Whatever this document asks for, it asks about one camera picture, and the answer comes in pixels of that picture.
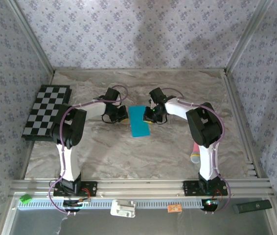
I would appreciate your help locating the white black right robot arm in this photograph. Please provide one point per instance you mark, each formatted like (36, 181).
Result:
(207, 161)

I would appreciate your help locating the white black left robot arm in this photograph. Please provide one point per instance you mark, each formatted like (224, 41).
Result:
(68, 159)

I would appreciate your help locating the pink toy microphone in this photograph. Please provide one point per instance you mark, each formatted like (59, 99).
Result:
(195, 157)

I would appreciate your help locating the black white chessboard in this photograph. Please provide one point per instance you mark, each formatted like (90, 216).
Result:
(43, 110)

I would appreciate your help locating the small orange circuit board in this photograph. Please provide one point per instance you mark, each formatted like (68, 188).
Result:
(174, 208)

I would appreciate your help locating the small green block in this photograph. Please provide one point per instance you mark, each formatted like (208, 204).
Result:
(26, 198)

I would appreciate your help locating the long black bar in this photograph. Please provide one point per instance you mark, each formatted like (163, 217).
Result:
(252, 206)

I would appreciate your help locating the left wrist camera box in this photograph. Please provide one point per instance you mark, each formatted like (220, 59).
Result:
(111, 95)

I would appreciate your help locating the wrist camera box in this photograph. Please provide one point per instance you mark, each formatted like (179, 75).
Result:
(158, 95)
(111, 95)

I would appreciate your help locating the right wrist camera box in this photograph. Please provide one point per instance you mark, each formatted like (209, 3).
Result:
(158, 95)

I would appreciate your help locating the aluminium mounting rail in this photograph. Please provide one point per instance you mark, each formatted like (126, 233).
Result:
(138, 187)

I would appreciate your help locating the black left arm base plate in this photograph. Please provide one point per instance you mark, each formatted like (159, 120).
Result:
(92, 188)

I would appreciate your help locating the aluminium table side rail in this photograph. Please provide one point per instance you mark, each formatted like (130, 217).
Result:
(239, 117)

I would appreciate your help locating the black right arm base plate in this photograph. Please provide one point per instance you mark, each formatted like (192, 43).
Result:
(190, 188)

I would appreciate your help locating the white plastic bracket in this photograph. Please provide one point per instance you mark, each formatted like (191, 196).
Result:
(122, 208)

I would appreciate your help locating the aluminium frame post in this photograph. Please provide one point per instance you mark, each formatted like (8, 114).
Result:
(248, 36)
(32, 36)

